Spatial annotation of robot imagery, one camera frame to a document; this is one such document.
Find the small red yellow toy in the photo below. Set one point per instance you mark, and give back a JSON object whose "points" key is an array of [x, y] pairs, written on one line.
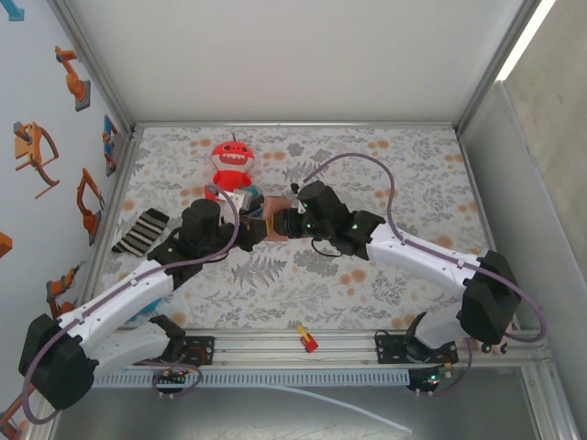
{"points": [[308, 341]]}

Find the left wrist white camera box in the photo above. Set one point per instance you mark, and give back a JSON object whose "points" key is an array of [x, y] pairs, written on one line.
{"points": [[234, 199]]}

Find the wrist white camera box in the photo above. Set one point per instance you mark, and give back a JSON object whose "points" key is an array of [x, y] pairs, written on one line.
{"points": [[234, 199], [301, 205]]}

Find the white plastic tube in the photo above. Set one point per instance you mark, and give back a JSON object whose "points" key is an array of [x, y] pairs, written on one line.
{"points": [[407, 430]]}

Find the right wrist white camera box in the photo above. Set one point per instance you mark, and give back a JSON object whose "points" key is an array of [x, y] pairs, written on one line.
{"points": [[301, 205]]}

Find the pink plush toy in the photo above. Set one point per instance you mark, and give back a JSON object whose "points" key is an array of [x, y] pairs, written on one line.
{"points": [[493, 349]]}

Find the aluminium frame thin rail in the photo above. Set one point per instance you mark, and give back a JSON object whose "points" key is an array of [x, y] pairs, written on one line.
{"points": [[298, 124]]}

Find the red shark plush toy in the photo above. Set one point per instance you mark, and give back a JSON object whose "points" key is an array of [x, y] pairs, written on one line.
{"points": [[229, 156]]}

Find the aluminium frame side rail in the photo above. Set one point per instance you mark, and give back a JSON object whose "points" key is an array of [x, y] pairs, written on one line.
{"points": [[110, 220]]}

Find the aluminium frame long rail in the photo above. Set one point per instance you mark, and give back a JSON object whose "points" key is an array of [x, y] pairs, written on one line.
{"points": [[275, 355]]}

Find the white light strip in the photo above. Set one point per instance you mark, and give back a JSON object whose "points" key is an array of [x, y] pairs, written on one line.
{"points": [[524, 41]]}

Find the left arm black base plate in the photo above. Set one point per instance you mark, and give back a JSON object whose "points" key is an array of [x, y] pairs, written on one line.
{"points": [[204, 350]]}

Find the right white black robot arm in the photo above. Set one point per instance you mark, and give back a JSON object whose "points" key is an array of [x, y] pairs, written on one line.
{"points": [[435, 261]]}

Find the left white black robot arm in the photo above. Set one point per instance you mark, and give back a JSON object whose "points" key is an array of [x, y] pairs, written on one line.
{"points": [[114, 298]]}

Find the blue card stack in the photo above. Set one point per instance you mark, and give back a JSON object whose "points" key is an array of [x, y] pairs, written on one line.
{"points": [[256, 197]]}

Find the blue orange gantry wall sticker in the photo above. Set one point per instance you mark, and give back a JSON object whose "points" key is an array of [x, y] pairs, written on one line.
{"points": [[109, 142]]}

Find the aluminium frame post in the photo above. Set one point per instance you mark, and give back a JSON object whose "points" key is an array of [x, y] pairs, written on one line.
{"points": [[95, 64], [497, 64]]}

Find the floral patterned tablecloth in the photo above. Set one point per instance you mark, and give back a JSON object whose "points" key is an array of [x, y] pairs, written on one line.
{"points": [[413, 146]]}

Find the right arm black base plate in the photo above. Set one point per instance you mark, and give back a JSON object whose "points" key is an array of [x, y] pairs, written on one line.
{"points": [[387, 353]]}

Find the orange block wall sticker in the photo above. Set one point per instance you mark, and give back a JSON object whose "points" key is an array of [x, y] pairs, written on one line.
{"points": [[4, 245]]}

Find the black white striped sock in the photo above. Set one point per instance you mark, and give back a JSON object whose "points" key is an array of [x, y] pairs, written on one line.
{"points": [[140, 231]]}

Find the orange robot claw wall sticker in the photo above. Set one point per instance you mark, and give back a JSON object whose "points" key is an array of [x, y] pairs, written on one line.
{"points": [[27, 149]]}

